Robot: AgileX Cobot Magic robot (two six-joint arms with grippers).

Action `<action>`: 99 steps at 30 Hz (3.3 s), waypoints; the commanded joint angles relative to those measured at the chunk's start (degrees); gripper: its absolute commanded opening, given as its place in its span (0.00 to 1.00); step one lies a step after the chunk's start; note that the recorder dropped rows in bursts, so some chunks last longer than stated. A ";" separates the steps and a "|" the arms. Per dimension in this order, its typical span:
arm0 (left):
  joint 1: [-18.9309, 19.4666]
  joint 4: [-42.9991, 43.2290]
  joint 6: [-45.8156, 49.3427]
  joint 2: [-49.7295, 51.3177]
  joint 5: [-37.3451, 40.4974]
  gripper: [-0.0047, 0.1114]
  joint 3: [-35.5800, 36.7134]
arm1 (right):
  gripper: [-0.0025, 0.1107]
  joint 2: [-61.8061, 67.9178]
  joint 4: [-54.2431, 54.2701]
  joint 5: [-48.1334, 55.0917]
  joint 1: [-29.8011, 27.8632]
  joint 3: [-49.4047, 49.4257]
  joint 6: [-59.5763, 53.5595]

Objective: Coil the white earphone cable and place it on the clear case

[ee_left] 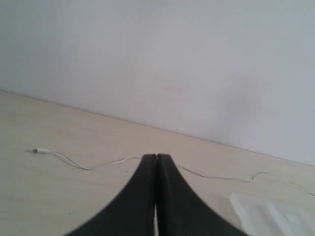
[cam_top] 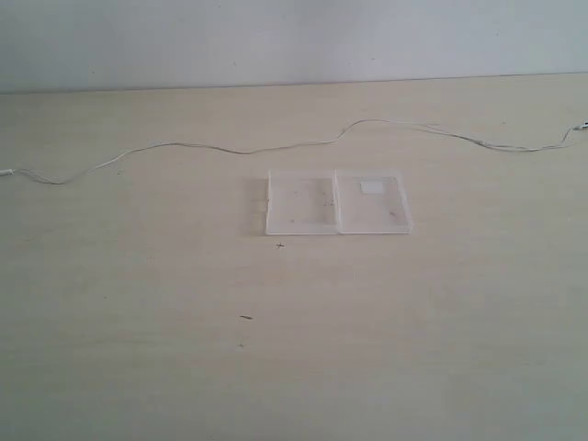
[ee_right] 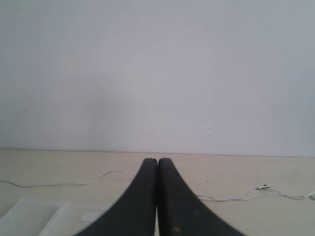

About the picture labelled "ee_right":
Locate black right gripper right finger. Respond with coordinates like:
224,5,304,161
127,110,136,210
157,158,242,236

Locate clear plastic hinged case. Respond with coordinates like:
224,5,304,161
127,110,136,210
0,196,104,236

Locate white wired earphones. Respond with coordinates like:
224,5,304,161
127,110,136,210
0,171,315,202

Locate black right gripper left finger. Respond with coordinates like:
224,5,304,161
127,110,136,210
77,158,158,236

